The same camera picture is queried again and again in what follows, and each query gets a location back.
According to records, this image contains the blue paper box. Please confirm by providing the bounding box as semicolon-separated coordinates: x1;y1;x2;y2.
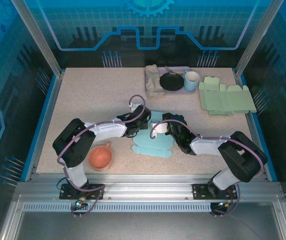
132;111;175;159

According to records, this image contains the green paper box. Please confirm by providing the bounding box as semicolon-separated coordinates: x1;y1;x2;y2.
198;76;258;117

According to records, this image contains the grey folded cloth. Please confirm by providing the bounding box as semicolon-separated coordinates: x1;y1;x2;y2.
144;64;166;99

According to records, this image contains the lavender tray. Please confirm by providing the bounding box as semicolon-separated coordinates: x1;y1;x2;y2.
144;66;192;95

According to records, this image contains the black plate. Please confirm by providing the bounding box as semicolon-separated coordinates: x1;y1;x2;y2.
159;72;185;92

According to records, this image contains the light blue mug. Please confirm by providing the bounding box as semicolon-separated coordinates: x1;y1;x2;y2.
182;70;200;93

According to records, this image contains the orange cup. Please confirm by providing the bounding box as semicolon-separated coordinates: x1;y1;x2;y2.
87;141;113;172

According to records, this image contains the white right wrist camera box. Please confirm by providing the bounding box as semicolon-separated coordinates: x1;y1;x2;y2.
149;120;170;138

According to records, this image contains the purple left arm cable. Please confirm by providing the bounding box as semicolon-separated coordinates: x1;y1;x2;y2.
56;94;152;218

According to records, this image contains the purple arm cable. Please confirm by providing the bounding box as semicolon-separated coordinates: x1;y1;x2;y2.
56;94;152;218
149;119;266;218

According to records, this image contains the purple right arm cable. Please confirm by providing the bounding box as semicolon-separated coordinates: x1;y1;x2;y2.
149;119;266;218

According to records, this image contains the wooden handled utensil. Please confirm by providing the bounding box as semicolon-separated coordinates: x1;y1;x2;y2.
164;65;185;75

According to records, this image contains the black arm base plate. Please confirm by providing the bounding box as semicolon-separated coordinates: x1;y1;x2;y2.
59;183;106;200
192;183;241;200

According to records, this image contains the aluminium front rail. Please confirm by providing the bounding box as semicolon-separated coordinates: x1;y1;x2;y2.
15;173;283;201

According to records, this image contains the aluminium side rail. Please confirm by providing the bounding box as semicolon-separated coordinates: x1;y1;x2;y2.
24;71;65;182
234;69;278;181

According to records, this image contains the cable connector plug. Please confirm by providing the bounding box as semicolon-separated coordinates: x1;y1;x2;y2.
74;197;88;209
216;199;234;210

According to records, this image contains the slotted cable duct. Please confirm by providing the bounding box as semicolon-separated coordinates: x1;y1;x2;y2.
22;202;213;213

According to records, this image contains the aluminium frame post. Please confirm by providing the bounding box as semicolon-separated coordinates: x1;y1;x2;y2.
11;0;64;77
235;0;284;77

